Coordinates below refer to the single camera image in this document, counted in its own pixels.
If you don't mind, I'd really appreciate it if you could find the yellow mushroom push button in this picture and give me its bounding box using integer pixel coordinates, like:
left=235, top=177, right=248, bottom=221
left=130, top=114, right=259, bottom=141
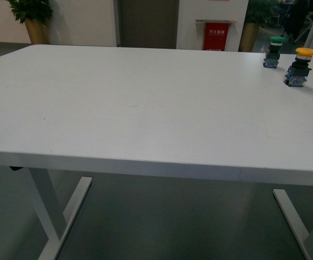
left=283, top=47, right=313, bottom=87

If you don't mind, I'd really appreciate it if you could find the green mushroom push button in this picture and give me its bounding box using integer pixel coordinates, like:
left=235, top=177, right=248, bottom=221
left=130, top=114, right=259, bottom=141
left=263, top=36, right=286, bottom=68

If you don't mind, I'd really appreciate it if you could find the grey door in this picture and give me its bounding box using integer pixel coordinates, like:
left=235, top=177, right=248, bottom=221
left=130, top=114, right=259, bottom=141
left=118, top=0, right=179, bottom=49

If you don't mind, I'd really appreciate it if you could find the red fire extinguisher box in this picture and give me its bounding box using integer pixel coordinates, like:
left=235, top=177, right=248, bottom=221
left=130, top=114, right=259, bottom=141
left=196, top=19, right=236, bottom=51

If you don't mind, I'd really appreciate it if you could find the left white table leg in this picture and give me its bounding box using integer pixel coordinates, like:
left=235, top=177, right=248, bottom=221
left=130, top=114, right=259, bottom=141
left=24, top=168, right=92, bottom=259

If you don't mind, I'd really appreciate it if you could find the white table leg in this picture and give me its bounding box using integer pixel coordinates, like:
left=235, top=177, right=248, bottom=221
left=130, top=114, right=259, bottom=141
left=24, top=168, right=92, bottom=259
left=272, top=189, right=313, bottom=259

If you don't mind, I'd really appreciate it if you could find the right potted plant gold pot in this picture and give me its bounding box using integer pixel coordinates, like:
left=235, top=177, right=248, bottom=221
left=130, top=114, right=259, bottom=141
left=238, top=0, right=278, bottom=53

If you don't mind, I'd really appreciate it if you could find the potted plant gold pot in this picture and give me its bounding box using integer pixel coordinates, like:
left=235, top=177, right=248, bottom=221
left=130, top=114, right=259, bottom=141
left=5, top=0, right=54, bottom=46
left=238, top=0, right=278, bottom=53

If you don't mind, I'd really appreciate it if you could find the left potted plant gold pot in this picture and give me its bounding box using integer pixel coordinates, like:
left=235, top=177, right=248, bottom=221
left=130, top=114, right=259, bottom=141
left=5, top=0, right=54, bottom=46

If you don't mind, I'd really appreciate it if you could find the right white table leg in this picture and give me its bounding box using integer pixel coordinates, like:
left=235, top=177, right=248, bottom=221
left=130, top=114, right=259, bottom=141
left=272, top=189, right=313, bottom=259

